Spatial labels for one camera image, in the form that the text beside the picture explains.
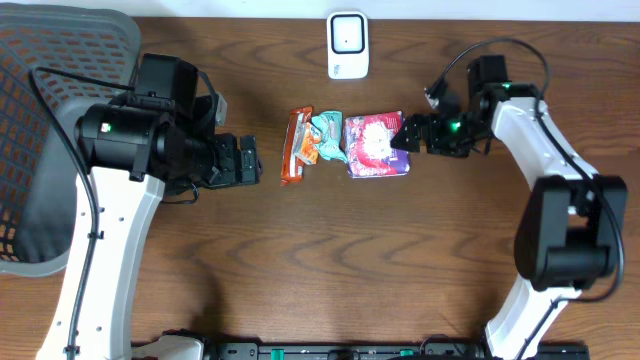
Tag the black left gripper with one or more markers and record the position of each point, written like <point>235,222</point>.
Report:
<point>248,160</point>

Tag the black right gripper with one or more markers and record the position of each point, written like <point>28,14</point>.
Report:
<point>432,121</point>

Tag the red purple snack packet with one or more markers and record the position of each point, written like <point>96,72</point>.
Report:
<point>367,141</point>

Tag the long orange snack bar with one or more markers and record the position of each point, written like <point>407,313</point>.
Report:
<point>292,168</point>

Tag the mint green snack packet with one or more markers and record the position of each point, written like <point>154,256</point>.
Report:
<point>329,123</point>

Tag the small orange snack packet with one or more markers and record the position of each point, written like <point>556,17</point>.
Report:
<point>307,150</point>

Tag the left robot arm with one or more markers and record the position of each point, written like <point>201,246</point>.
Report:
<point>154,141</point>

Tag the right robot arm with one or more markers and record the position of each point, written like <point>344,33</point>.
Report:
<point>570,234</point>

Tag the grey plastic shopping basket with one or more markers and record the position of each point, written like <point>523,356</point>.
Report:
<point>56,61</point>

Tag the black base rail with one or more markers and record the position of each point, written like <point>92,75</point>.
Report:
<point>247,351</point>

